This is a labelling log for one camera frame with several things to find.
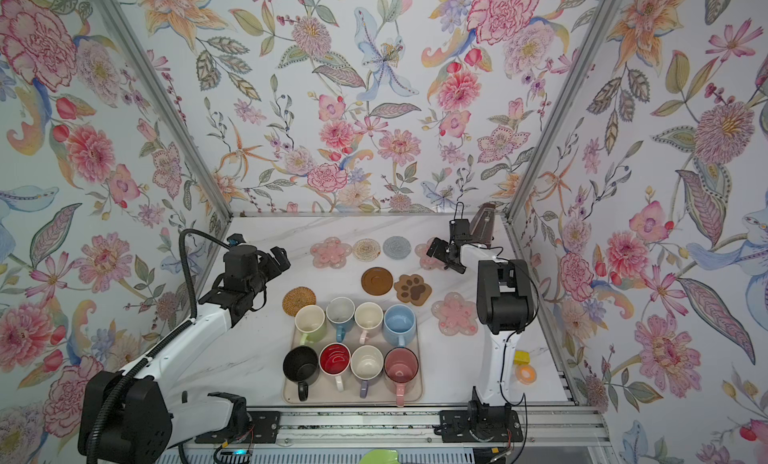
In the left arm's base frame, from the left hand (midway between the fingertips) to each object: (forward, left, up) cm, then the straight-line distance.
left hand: (279, 256), depth 86 cm
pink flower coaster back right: (+11, -45, -18) cm, 50 cm away
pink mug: (-26, -34, -16) cm, 46 cm away
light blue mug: (-13, -34, -18) cm, 41 cm away
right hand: (+13, -50, -16) cm, 54 cm away
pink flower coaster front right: (-10, -52, -18) cm, 56 cm away
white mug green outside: (-13, -8, -15) cm, 21 cm away
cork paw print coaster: (0, -39, -18) cm, 43 cm away
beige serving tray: (-31, -28, -18) cm, 46 cm away
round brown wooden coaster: (+3, -28, -18) cm, 33 cm away
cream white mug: (-12, -25, -13) cm, 31 cm away
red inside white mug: (-24, -16, -16) cm, 33 cm away
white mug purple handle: (-25, -24, -18) cm, 39 cm away
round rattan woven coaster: (-3, -1, -19) cm, 19 cm away
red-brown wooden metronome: (+16, -63, -6) cm, 66 cm away
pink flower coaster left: (+15, -10, -19) cm, 26 cm away
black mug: (-25, -7, -17) cm, 31 cm away
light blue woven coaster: (+17, -35, -17) cm, 43 cm away
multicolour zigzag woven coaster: (+16, -24, -18) cm, 34 cm away
